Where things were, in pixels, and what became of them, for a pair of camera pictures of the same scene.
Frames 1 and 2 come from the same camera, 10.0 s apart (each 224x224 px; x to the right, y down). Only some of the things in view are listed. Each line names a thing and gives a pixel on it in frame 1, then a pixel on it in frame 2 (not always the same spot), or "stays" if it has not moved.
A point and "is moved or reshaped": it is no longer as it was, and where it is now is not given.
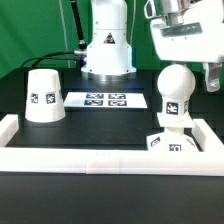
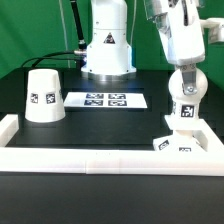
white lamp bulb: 176,83 → 185,106
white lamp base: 174,139 is moved or reshaped
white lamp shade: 44,97 stays
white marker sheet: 106,100 stays
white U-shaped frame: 208,161 stays
